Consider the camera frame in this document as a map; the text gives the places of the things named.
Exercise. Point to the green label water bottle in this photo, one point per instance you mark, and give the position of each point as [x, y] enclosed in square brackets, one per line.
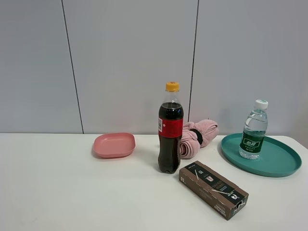
[254, 131]

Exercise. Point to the teal round plastic plate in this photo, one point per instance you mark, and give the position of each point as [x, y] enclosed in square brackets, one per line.
[276, 159]

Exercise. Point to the brown cardboard box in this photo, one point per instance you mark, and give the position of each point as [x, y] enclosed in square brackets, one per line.
[221, 194]

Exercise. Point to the cola bottle yellow cap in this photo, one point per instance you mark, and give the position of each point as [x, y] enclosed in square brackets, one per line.
[170, 127]

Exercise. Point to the pink square plastic dish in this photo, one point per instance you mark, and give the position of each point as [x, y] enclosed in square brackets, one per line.
[114, 145]

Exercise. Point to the pink rolled towel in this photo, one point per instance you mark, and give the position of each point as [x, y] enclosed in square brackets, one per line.
[196, 136]

